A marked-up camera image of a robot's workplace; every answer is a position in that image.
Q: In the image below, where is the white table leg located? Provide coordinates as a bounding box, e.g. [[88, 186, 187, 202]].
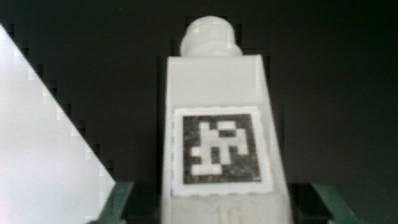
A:
[[163, 16, 294, 224]]

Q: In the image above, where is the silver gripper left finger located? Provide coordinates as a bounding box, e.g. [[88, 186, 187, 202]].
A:
[[95, 182, 136, 224]]

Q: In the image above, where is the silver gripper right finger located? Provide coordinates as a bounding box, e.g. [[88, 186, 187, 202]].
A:
[[314, 184, 370, 224]]

